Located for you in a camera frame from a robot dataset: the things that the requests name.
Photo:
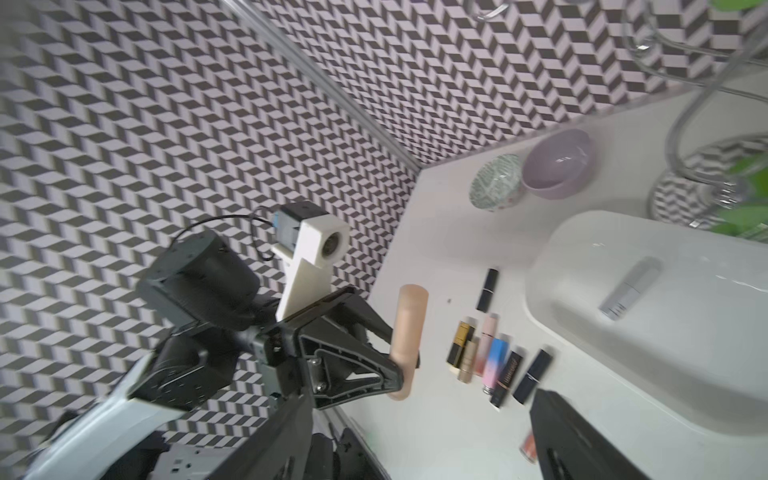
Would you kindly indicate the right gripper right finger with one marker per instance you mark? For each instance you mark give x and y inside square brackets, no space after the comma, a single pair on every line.
[569,447]

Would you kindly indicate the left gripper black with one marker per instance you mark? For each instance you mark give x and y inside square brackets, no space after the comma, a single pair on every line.
[323,351]

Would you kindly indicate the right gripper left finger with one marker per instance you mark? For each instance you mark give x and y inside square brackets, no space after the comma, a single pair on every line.
[279,449]

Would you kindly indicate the orange lip gloss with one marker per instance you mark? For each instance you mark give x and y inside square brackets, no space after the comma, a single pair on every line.
[528,448]

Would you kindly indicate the peach lipstick tube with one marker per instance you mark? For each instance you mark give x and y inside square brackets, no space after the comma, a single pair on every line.
[407,333]

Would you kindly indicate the black lipstick short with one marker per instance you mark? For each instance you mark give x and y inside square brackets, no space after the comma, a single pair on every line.
[534,375]

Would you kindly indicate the white storage box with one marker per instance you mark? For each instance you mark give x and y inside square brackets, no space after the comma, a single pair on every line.
[695,341]

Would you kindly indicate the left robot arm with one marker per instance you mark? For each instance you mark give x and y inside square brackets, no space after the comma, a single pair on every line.
[212,299]

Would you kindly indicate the black lipstick long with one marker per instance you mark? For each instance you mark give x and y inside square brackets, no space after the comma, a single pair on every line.
[506,376]

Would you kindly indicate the gold black lipstick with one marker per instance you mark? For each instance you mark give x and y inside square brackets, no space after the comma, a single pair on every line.
[463,335]

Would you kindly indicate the blue pink lipstick tube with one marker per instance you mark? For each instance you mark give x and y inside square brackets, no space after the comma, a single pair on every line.
[494,362]

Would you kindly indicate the beige small lipstick tube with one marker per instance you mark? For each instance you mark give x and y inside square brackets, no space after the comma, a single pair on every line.
[466,368]

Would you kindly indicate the black lipstick upper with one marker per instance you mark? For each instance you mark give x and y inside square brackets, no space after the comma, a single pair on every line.
[488,290]

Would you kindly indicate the green patterned bowl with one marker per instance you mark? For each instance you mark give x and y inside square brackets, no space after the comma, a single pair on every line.
[498,184]

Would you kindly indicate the purple bowl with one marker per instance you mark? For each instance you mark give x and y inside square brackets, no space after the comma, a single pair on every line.
[561,165]

